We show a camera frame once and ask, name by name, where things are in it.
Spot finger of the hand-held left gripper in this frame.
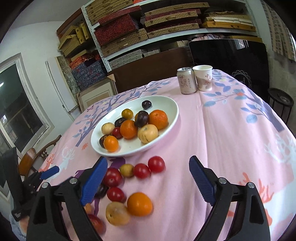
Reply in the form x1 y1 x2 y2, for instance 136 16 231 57
28 166 60 186

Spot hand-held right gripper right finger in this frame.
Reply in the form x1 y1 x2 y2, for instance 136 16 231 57
189 156 271 241

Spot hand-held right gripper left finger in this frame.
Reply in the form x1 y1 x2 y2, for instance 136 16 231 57
26 156 108 241

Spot red plum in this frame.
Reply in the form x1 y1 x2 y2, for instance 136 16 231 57
102 168 123 188
88 214 106 234

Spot yellow-green round fruit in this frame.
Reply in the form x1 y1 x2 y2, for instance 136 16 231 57
119 164 135 178

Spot pale beige round fruit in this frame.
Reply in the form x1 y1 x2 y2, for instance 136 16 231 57
101 122 115 135
106 202 131 226

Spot beige striped pepino melon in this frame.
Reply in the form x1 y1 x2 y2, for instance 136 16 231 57
137 124 159 144

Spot white plate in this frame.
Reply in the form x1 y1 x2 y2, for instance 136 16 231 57
91 95 179 157

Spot person's left hand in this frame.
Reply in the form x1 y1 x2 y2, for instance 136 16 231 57
9 214 29 240

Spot brown wooden chair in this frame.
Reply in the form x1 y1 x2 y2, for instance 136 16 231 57
18 134 62 179

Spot pink printed tablecloth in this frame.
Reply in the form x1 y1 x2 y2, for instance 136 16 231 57
35 70 296 241

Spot glass window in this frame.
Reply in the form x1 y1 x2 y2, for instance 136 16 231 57
0 53 55 154

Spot white board panel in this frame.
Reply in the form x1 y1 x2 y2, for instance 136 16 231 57
45 57 79 114

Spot speckled stone slab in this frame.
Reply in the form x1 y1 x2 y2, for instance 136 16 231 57
57 56 81 94

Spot pale drink can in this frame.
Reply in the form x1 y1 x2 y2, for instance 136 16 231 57
177 67 198 95

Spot white paper cup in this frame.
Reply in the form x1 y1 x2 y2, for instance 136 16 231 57
192 65 213 91

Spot stack of blue patterned boxes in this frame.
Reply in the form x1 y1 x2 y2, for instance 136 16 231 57
70 60 108 91

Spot black round stool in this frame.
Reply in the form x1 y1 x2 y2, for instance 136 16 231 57
268 88 295 126

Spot orange patterned boxes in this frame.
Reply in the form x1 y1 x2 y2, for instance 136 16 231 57
69 54 102 69

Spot black glossy panel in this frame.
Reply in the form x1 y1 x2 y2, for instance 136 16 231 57
188 39 270 102

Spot stack of grey flat boxes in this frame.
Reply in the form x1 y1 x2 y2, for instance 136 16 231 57
109 49 160 67

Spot stack of yellow woven boxes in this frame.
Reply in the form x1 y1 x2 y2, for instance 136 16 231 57
58 22 95 57

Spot white metal shelf rack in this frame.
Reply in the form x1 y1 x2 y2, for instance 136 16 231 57
81 0 264 72

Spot pink cloth bundle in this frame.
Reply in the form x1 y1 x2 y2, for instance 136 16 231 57
188 34 222 41

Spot stack of yellow wooden boxes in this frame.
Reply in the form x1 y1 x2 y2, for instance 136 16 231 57
201 13 263 43

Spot stack of woven flat boxes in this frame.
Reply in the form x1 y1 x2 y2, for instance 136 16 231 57
85 0 257 58

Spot checked curtain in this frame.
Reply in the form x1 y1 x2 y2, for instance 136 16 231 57
264 0 296 62

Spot light wooden picture frame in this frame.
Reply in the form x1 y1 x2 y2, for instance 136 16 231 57
76 79 117 112

